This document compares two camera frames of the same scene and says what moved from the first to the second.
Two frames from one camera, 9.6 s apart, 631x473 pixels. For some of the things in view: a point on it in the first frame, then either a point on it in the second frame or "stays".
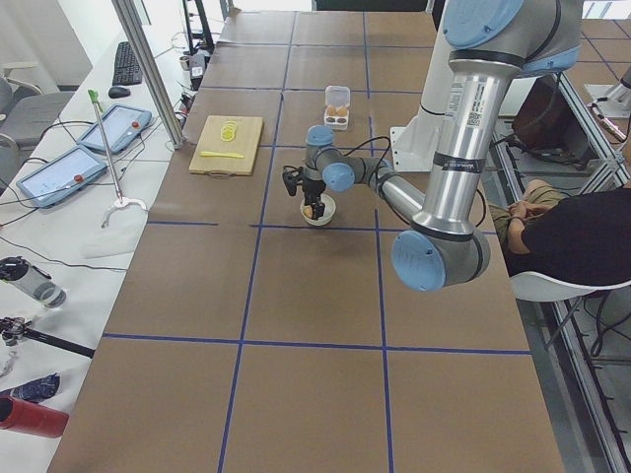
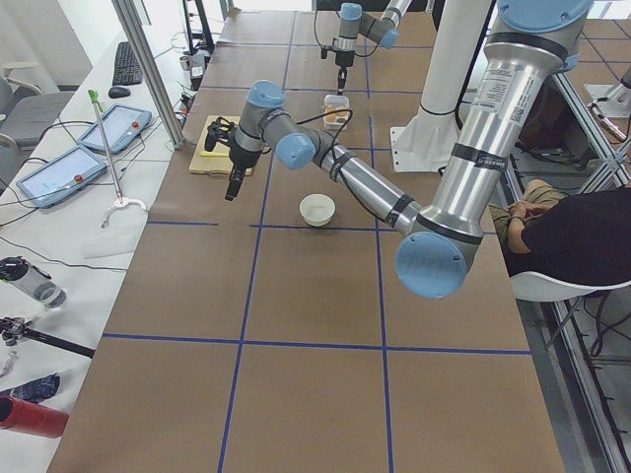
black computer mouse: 118,92 stays
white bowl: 328,213 stays
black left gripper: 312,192 to 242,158
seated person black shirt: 584,237 stays
